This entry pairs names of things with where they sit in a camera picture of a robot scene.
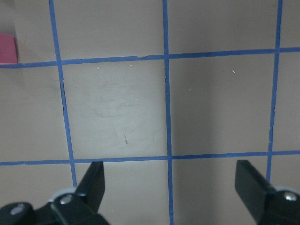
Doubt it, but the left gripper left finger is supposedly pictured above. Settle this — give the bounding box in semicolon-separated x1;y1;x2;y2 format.
51;161;109;225

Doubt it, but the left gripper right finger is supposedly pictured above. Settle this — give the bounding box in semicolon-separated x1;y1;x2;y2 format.
235;160;300;225

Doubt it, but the pink foam cube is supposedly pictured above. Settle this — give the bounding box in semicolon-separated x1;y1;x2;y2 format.
0;33;18;65

